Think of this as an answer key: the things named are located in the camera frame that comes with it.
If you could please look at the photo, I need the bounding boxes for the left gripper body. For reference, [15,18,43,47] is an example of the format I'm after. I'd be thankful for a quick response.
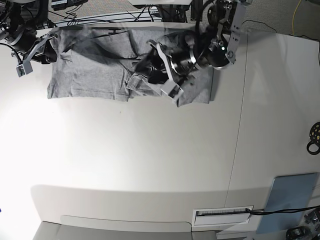
[147,40,196,85]

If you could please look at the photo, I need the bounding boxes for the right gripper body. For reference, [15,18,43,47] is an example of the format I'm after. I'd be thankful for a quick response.
[9,32,58,64]

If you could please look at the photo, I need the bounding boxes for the grey T-shirt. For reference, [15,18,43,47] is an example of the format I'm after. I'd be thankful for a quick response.
[46,24,216,108]

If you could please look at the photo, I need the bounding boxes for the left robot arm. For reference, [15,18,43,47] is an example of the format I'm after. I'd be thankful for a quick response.
[134,0,252,85]

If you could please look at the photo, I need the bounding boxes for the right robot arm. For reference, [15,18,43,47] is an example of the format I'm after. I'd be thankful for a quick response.
[0,0,57,65]

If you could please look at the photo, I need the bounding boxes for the black stand behind table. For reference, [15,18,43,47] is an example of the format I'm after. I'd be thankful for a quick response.
[145,0,204,23]

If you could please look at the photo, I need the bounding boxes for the blue-grey pad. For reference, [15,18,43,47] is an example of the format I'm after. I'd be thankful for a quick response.
[256,172,318,234]

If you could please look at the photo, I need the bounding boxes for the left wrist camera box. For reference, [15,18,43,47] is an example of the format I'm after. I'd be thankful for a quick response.
[160,79,184,103]

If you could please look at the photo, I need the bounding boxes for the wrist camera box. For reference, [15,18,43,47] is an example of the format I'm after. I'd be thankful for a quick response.
[16,61,33,77]
[160,79,184,103]

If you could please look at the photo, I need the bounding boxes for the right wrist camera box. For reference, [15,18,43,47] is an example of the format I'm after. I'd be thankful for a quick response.
[16,61,33,77]

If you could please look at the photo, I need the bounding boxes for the yellow cable on floor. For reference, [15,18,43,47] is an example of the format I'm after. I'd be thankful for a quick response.
[290,0,302,36]

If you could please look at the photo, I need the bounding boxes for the black cable at slot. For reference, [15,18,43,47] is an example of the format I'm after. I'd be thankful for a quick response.
[244,206,320,216]

